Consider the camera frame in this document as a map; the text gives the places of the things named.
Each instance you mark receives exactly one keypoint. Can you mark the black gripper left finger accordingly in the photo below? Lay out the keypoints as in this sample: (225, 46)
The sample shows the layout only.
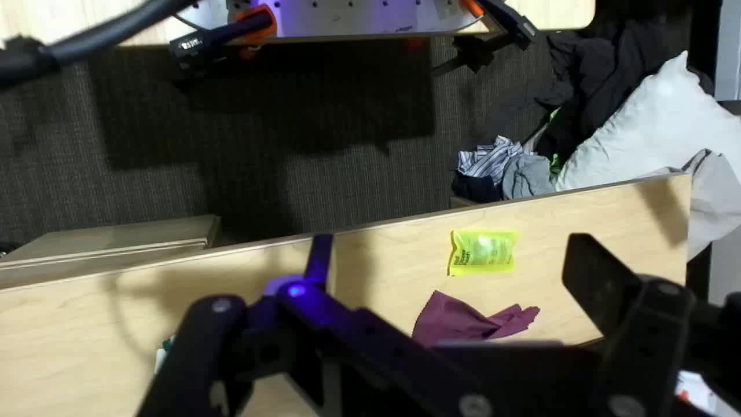
(198, 361)

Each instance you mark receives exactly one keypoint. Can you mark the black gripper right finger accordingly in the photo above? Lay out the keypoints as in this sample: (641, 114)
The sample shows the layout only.
(650, 349)

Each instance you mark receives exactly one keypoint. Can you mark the light wood plank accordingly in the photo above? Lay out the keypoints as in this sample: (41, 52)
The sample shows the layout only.
(107, 241)

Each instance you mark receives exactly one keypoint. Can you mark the grey bed sheet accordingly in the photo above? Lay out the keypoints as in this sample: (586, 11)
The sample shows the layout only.
(718, 204)

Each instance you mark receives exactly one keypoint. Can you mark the yellow-green plastic packet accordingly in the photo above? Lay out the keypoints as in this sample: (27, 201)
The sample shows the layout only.
(483, 253)

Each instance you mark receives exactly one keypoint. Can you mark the purple cloth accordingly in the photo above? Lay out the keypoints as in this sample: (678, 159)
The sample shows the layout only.
(454, 319)

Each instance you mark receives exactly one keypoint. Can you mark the white pillow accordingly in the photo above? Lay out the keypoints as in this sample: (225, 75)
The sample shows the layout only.
(657, 130)

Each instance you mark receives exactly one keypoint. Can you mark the striped grey cloth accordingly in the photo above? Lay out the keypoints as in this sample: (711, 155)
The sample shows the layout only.
(495, 164)

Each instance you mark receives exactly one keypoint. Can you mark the black clothing pile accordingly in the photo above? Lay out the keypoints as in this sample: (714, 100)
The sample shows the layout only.
(604, 71)

